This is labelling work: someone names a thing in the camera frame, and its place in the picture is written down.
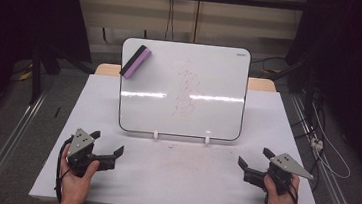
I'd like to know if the aluminium floor rail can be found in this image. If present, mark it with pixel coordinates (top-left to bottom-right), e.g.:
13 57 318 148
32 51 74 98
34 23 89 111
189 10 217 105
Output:
280 93 362 204
0 87 49 204

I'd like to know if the black hanging cable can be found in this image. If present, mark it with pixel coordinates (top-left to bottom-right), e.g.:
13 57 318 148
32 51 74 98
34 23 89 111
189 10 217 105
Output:
163 0 179 42

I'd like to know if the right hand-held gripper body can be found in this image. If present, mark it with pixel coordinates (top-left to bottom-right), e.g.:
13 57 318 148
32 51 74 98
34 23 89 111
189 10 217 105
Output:
263 151 316 200

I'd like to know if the black floor cable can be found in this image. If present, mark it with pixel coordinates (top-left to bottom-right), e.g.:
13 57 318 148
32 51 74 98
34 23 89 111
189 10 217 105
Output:
289 92 330 184

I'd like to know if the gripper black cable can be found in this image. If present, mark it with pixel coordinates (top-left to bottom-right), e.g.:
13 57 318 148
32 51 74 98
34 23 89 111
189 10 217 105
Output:
288 179 303 204
53 135 76 204

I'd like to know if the dark curtain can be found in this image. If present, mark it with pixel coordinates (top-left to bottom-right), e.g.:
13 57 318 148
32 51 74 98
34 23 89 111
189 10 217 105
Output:
274 0 362 192
0 0 98 149

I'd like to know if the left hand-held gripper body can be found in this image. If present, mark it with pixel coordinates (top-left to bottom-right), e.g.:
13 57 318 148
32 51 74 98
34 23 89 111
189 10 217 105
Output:
63 126 100 179

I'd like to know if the wooden table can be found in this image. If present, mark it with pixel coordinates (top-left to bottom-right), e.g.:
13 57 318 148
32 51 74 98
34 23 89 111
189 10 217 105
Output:
94 62 279 93

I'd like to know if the black metal stand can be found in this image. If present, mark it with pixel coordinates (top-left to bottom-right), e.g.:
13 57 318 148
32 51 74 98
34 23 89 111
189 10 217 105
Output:
26 42 99 111
264 53 322 129

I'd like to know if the person's left hand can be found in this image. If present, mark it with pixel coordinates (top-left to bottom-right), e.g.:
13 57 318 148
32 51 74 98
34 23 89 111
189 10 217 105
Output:
56 143 102 204

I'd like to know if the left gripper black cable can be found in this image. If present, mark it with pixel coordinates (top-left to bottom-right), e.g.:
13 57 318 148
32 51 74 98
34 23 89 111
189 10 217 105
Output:
53 135 76 204

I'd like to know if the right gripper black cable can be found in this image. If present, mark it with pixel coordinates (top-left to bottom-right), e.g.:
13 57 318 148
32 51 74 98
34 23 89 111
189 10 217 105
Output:
288 179 303 204

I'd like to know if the brown wall pipe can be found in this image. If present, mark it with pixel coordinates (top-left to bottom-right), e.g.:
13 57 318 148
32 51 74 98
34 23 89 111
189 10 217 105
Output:
192 0 203 44

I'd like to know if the white whiteboard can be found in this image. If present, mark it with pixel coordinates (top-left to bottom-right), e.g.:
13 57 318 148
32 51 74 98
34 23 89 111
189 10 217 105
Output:
114 36 252 144

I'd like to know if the white cable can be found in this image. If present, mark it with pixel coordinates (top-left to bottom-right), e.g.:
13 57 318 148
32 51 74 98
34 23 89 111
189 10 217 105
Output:
305 102 358 181

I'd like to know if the purple and black eraser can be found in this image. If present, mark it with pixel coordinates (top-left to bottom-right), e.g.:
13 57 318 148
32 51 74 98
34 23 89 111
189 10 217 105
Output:
118 42 153 82

